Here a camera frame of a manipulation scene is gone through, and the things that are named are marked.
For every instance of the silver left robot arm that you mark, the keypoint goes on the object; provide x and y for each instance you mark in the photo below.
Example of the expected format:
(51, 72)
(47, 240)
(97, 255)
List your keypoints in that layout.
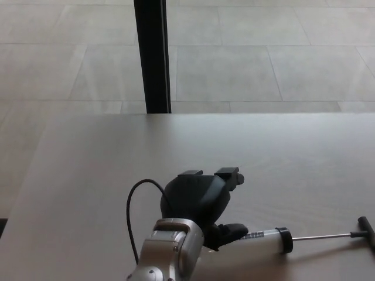
(167, 248)

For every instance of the black vertical post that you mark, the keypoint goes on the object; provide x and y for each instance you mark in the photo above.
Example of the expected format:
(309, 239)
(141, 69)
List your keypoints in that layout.
(152, 55)

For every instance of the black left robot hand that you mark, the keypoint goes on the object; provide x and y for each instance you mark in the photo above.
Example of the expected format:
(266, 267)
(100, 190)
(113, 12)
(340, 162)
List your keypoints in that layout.
(193, 199)

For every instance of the white Franklin hand air pump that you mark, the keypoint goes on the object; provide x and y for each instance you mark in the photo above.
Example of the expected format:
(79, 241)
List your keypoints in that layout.
(275, 238)

